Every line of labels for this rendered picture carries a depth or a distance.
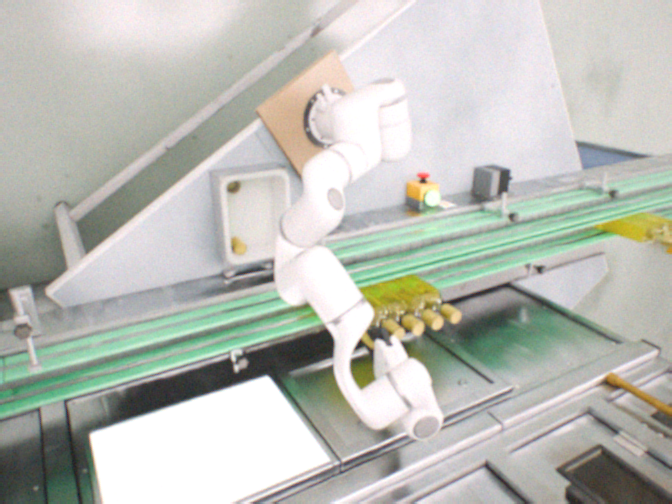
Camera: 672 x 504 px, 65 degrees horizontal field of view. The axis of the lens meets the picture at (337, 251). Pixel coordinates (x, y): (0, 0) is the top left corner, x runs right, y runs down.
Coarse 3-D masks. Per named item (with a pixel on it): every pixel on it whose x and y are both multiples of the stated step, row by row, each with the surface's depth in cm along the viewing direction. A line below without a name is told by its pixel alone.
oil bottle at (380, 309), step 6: (360, 288) 137; (366, 294) 133; (366, 300) 130; (372, 300) 131; (378, 300) 130; (372, 306) 128; (378, 306) 128; (384, 306) 128; (378, 312) 126; (384, 312) 127; (378, 318) 126; (372, 324) 126
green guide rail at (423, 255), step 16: (656, 192) 204; (592, 208) 186; (608, 208) 187; (624, 208) 186; (528, 224) 171; (544, 224) 172; (560, 224) 171; (464, 240) 158; (480, 240) 159; (496, 240) 158; (400, 256) 148; (416, 256) 148; (432, 256) 147; (448, 256) 149; (352, 272) 139; (368, 272) 138; (384, 272) 139
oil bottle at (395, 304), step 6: (366, 288) 137; (372, 288) 137; (378, 288) 137; (384, 288) 137; (372, 294) 134; (378, 294) 134; (384, 294) 134; (390, 294) 134; (384, 300) 131; (390, 300) 131; (396, 300) 131; (402, 300) 131; (390, 306) 129; (396, 306) 129; (402, 306) 129; (390, 312) 129; (396, 312) 128; (390, 318) 129; (396, 318) 129
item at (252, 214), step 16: (240, 176) 123; (256, 176) 125; (272, 176) 134; (224, 192) 122; (240, 192) 132; (256, 192) 134; (272, 192) 136; (288, 192) 131; (224, 208) 124; (240, 208) 133; (256, 208) 136; (272, 208) 138; (288, 208) 132; (224, 224) 125; (240, 224) 135; (256, 224) 137; (272, 224) 140; (256, 240) 139; (272, 240) 141; (240, 256) 132; (256, 256) 133; (272, 256) 135
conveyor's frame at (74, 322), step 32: (640, 160) 213; (512, 192) 173; (544, 192) 174; (352, 224) 145; (384, 224) 145; (160, 288) 130; (192, 288) 130; (224, 288) 130; (256, 288) 131; (64, 320) 116; (96, 320) 116; (128, 320) 117; (0, 352) 106
